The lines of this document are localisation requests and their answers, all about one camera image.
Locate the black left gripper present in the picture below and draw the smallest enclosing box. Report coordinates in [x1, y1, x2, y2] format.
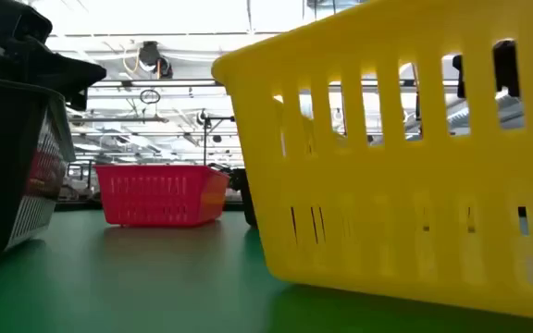
[0, 0, 108, 112]

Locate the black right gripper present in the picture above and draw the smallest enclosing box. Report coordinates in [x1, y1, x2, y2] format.
[452, 38, 521, 99]

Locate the yellow plastic basket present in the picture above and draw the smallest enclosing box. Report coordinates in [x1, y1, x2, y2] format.
[210, 0, 533, 324]

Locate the black ceiling-mounted device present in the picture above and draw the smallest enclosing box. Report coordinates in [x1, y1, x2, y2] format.
[137, 40, 174, 80]

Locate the red plastic basket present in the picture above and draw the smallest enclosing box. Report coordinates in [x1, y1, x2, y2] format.
[93, 164, 230, 228]

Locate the black metal stand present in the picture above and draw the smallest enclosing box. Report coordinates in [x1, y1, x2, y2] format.
[200, 114, 238, 167]

